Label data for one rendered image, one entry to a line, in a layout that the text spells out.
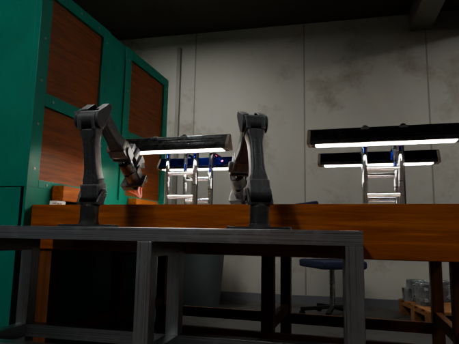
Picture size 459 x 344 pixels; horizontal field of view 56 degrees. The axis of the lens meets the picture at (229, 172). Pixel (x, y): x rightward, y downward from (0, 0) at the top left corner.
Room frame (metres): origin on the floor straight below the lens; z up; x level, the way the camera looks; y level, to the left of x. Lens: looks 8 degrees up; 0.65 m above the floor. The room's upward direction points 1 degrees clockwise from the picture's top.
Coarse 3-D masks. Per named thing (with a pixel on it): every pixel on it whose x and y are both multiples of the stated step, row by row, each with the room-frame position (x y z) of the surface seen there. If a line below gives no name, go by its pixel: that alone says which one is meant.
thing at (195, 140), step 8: (192, 136) 1.98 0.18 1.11; (200, 136) 1.97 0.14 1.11; (208, 136) 1.95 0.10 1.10; (216, 136) 1.94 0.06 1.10; (224, 136) 1.93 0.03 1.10; (136, 144) 2.04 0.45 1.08; (144, 144) 2.02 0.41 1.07; (152, 144) 2.01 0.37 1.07; (160, 144) 2.00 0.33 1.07; (168, 144) 1.98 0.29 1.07; (176, 144) 1.97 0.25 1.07; (184, 144) 1.96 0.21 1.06; (192, 144) 1.95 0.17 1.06; (200, 144) 1.94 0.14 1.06; (208, 144) 1.92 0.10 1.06; (216, 144) 1.91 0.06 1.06; (224, 144) 1.90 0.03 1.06
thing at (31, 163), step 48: (0, 0) 1.87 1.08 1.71; (48, 0) 1.84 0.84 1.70; (0, 48) 1.86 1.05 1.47; (48, 48) 1.86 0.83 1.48; (96, 48) 2.23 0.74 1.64; (0, 96) 1.85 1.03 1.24; (48, 96) 1.88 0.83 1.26; (96, 96) 2.26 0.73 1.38; (144, 96) 2.78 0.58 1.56; (0, 144) 1.84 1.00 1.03; (48, 144) 1.93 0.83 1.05; (144, 192) 2.84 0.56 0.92
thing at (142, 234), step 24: (120, 240) 1.27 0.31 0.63; (144, 240) 1.25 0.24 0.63; (168, 240) 1.23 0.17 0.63; (192, 240) 1.22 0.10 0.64; (216, 240) 1.20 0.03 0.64; (240, 240) 1.18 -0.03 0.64; (264, 240) 1.17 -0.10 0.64; (288, 240) 1.16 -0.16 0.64; (312, 240) 1.14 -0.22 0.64; (336, 240) 1.13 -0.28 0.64; (360, 240) 1.11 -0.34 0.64
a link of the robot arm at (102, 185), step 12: (84, 120) 1.45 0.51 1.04; (84, 132) 1.46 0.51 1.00; (96, 132) 1.46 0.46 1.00; (84, 144) 1.47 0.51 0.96; (96, 144) 1.48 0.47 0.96; (84, 156) 1.48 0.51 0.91; (96, 156) 1.49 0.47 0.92; (84, 168) 1.49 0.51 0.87; (96, 168) 1.49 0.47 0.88; (84, 180) 1.50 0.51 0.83; (96, 180) 1.49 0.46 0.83; (84, 192) 1.50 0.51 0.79; (96, 192) 1.49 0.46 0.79
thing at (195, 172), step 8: (184, 136) 1.98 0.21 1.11; (168, 160) 2.18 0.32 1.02; (168, 168) 2.18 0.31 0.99; (168, 176) 2.18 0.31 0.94; (168, 184) 2.19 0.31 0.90; (192, 184) 2.15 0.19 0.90; (168, 192) 2.19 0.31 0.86; (192, 192) 2.15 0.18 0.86; (168, 200) 2.19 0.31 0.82; (192, 200) 2.15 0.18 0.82
